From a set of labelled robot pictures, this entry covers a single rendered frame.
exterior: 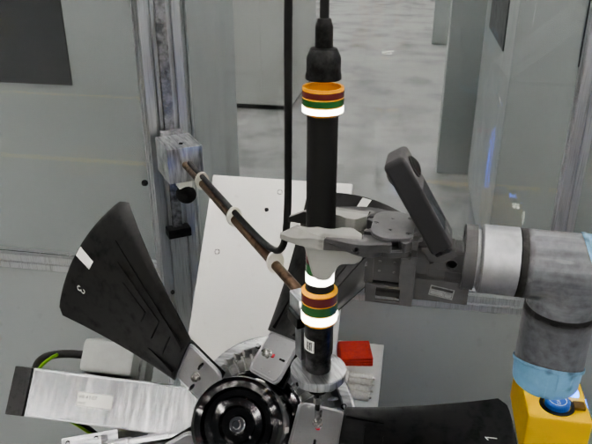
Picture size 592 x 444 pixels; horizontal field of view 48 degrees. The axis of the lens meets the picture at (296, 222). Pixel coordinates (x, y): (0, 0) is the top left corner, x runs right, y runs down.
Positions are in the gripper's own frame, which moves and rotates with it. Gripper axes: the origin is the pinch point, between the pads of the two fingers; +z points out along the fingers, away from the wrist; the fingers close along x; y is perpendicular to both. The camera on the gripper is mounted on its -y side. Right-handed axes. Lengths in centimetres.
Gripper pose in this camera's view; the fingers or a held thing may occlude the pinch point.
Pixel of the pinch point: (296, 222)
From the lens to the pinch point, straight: 74.8
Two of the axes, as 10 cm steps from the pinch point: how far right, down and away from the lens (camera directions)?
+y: -0.1, 9.1, 4.2
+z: -9.8, -1.0, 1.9
